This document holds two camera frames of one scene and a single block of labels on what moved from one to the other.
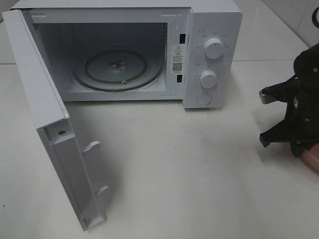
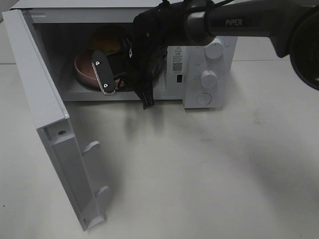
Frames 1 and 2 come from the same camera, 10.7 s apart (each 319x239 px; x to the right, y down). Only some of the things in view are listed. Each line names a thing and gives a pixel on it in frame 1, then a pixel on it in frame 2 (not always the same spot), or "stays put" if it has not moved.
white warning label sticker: (177, 59) stays put
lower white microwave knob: (208, 79) stays put
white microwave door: (54, 124) stays put
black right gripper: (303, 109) → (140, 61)
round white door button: (204, 99) stays put
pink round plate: (311, 157) → (85, 70)
